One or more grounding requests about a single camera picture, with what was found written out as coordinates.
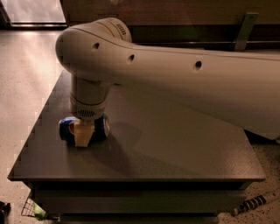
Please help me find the wooden back bench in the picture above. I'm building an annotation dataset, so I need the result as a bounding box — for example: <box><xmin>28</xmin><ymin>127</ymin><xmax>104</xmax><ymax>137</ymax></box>
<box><xmin>59</xmin><ymin>0</ymin><xmax>280</xmax><ymax>49</ymax></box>

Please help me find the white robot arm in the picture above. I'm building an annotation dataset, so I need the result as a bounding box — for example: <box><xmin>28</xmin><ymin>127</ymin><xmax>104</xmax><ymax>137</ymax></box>
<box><xmin>55</xmin><ymin>17</ymin><xmax>280</xmax><ymax>140</ymax></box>

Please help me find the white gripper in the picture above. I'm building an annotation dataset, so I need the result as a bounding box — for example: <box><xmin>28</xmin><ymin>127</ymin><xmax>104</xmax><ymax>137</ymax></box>
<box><xmin>69</xmin><ymin>74</ymin><xmax>112</xmax><ymax>147</ymax></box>

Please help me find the wire basket with green item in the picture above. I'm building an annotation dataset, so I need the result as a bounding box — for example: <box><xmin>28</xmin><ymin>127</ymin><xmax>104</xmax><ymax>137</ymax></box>
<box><xmin>21</xmin><ymin>195</ymin><xmax>47</xmax><ymax>221</ymax></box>

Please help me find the right metal bracket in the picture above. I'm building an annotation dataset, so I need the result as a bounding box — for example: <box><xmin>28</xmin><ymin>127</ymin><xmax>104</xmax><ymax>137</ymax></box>
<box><xmin>234</xmin><ymin>12</ymin><xmax>259</xmax><ymax>52</ymax></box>

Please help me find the blue pepsi can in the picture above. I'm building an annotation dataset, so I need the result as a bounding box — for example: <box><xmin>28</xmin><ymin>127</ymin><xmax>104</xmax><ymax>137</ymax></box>
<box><xmin>59</xmin><ymin>114</ymin><xmax>109</xmax><ymax>144</ymax></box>

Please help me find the dark grey table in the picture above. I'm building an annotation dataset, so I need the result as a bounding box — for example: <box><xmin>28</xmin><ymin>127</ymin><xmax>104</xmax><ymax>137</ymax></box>
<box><xmin>9</xmin><ymin>73</ymin><xmax>265</xmax><ymax>224</ymax></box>

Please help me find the striped black white handle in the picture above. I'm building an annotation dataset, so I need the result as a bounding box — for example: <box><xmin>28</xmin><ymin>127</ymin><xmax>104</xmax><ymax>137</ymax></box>
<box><xmin>232</xmin><ymin>189</ymin><xmax>280</xmax><ymax>216</ymax></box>

